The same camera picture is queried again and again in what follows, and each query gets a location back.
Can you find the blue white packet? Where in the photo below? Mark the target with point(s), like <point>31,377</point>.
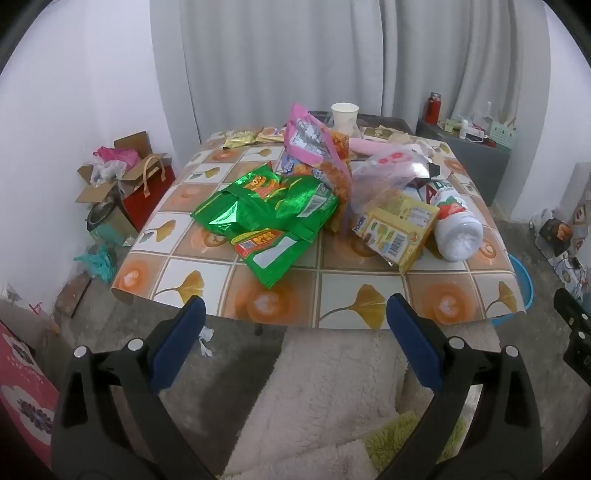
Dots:
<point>286,164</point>

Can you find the brown wooden board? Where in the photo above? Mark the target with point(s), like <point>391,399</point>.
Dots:
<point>74,295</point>

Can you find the clear pink printed plastic bag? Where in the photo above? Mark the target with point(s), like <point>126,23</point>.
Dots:
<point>388,170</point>

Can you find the small white tissue scrap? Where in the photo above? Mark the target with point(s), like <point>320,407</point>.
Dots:
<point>206,341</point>

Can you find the green snack bag red label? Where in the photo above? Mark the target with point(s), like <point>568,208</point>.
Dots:
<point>272,263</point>

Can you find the beige paper packet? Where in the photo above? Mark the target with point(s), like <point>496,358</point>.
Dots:
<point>383,134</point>

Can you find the pink snack bag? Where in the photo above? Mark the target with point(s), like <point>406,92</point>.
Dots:
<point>314,138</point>

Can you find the yellow cardboard box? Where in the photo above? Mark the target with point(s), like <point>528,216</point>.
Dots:
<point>392,235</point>

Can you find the brown cardboard box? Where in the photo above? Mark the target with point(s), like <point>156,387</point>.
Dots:
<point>138,171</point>

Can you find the black orange snack bag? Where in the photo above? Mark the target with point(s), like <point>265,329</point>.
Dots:
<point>556,233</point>

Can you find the white paper cup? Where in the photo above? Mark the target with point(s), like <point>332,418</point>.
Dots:
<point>345,117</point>

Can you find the black paper piece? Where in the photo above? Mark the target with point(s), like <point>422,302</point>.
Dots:
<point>430,170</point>

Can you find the gold foil packet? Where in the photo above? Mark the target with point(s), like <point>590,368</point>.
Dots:
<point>240,138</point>
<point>271,134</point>

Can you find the green carton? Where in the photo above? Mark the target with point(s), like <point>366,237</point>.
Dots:
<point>502,134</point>

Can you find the white fluffy rug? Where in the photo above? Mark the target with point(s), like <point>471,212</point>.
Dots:
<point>323,392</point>

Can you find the red thermos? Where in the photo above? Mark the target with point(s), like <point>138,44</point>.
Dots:
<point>432,108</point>

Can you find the large green snack bag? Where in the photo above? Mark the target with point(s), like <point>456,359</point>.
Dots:
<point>277,198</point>

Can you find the white crumpled tissue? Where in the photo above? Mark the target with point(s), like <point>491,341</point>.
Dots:
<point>422,148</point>

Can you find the white printed sheet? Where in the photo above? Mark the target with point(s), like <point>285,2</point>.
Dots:
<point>570,272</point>

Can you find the blue plastic basket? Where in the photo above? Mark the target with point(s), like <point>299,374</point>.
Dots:
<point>524,286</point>

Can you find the patterned cardboard carton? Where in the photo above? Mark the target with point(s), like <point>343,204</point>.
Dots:
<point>582,198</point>

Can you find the teal plastic bag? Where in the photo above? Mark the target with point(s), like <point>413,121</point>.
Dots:
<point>99,263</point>

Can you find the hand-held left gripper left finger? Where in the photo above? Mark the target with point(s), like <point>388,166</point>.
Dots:
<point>180,344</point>

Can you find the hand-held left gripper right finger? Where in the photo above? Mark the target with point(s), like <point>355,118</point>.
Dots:
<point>415,344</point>

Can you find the grey cabinet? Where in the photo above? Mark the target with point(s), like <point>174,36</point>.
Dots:
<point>466,166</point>

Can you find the patterned low table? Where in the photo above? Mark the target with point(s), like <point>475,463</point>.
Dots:
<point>341,286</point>

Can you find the white curtain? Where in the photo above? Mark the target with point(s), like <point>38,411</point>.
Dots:
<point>277,69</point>

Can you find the pink tube packet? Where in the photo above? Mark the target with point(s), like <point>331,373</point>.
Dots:
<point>364,147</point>

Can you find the tan kraft box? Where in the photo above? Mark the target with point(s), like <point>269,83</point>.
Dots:
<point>115,226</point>

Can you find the white bottle strawberry label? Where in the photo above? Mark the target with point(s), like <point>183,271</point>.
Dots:
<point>457,235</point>

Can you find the red paper bag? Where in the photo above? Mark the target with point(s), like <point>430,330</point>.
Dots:
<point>147,207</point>

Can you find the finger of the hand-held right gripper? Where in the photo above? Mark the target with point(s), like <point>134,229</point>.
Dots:
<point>577,323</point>

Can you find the pink printed box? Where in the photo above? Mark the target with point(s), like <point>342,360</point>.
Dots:
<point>23,392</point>

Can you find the white plastic bag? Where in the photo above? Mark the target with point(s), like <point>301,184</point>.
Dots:
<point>106,170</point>

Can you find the green fluffy rug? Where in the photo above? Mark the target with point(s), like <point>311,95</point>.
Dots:
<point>397,438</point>

